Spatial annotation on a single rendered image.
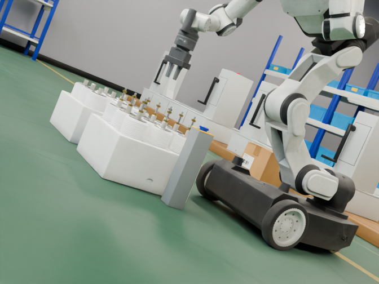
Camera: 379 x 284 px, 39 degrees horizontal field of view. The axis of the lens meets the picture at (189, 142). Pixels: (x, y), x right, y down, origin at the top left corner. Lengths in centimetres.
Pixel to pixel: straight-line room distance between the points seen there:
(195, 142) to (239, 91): 364
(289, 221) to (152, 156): 59
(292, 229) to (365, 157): 198
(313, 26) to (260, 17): 779
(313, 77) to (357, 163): 182
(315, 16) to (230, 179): 77
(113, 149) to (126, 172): 11
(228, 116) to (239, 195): 339
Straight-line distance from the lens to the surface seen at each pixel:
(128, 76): 898
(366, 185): 420
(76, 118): 256
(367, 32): 247
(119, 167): 208
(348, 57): 238
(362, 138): 409
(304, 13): 228
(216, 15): 250
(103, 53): 877
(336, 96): 804
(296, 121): 225
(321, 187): 246
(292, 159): 236
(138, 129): 209
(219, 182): 242
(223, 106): 557
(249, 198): 224
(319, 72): 233
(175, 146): 220
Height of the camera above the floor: 43
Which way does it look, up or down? 5 degrees down
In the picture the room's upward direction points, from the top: 23 degrees clockwise
